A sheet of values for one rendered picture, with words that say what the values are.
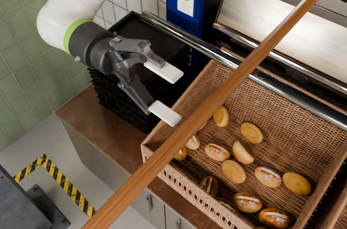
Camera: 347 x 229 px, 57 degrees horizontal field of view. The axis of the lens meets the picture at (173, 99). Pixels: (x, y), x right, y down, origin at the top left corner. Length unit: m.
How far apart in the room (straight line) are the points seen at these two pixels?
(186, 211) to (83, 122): 0.56
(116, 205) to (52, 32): 0.42
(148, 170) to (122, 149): 0.75
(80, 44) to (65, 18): 0.08
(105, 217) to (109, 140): 0.82
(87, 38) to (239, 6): 0.61
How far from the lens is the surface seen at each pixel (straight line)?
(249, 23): 1.14
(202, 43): 0.76
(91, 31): 0.71
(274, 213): 1.14
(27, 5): 1.76
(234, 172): 1.17
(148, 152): 1.10
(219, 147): 1.20
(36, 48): 1.88
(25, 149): 2.12
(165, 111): 0.68
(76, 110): 1.43
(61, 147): 2.05
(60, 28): 0.75
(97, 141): 1.32
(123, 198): 0.52
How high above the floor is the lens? 1.68
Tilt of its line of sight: 52 degrees down
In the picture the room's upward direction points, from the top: straight up
